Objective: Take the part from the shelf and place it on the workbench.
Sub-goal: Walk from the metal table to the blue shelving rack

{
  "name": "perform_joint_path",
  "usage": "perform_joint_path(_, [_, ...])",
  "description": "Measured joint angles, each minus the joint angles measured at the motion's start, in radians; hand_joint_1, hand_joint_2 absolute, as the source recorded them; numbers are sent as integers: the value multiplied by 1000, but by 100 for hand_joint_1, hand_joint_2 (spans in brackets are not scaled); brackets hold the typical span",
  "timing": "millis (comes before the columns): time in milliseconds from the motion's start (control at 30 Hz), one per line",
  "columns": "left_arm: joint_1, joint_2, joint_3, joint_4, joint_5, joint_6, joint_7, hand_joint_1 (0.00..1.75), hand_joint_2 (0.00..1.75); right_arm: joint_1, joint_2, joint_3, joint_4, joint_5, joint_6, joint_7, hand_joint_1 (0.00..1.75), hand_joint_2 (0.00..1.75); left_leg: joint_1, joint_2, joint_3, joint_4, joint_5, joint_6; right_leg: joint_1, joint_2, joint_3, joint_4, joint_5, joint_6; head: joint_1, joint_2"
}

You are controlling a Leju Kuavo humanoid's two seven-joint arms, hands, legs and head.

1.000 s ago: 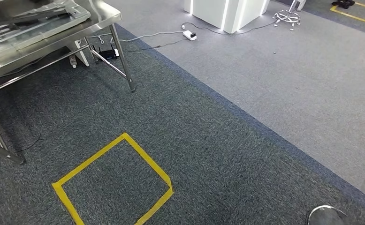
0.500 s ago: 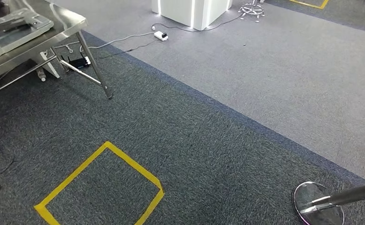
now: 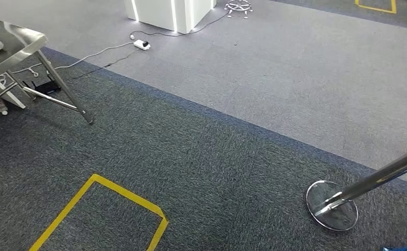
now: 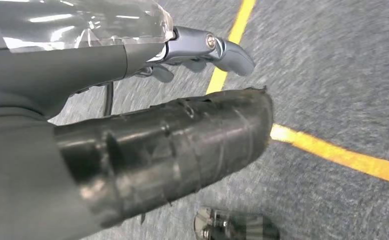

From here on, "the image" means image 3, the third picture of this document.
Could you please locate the white furniture block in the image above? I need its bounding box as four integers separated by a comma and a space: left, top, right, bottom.
123, 0, 217, 35

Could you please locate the white floor cable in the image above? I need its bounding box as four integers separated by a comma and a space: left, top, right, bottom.
11, 41, 135, 74

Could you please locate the chrome barrier post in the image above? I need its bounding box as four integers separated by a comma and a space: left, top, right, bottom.
304, 142, 407, 232

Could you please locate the thin black floor cable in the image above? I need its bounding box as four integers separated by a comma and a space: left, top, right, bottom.
72, 50, 140, 79

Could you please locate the chrome chair base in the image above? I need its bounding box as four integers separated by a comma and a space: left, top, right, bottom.
224, 0, 253, 19

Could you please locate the black router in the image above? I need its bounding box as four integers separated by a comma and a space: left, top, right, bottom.
31, 80, 62, 96

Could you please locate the yellow floor tape square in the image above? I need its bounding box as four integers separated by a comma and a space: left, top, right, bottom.
28, 174, 169, 251

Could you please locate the stainless steel workbench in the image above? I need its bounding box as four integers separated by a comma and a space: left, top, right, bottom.
0, 14, 95, 126

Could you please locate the white power strip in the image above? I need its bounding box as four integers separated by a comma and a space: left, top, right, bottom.
133, 39, 152, 51

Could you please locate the white board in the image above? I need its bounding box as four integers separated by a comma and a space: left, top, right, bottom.
0, 77, 27, 110

